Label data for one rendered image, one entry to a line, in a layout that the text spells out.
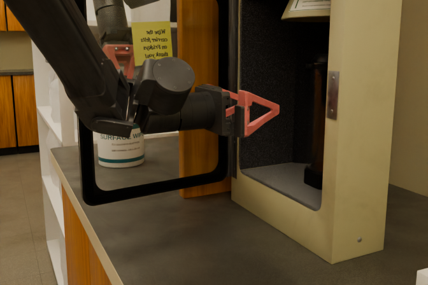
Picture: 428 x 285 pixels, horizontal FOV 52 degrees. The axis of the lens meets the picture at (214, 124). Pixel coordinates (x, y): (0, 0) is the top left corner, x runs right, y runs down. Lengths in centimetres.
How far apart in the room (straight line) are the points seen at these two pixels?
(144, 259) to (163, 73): 31
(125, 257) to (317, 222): 31
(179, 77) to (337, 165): 27
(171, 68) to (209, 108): 10
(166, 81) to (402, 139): 72
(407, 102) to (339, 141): 49
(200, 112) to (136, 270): 26
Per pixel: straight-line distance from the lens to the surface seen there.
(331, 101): 66
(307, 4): 75
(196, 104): 64
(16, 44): 604
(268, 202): 83
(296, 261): 72
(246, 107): 63
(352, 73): 66
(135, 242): 78
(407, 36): 113
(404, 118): 114
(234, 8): 90
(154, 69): 57
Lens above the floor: 127
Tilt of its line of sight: 10 degrees down
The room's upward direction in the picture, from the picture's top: straight up
